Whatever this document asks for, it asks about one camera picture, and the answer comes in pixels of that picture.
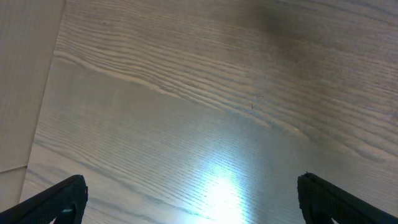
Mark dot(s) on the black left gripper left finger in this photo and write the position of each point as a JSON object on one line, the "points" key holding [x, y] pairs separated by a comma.
{"points": [[64, 202]]}

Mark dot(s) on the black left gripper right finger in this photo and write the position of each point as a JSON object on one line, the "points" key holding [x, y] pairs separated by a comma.
{"points": [[322, 202]]}

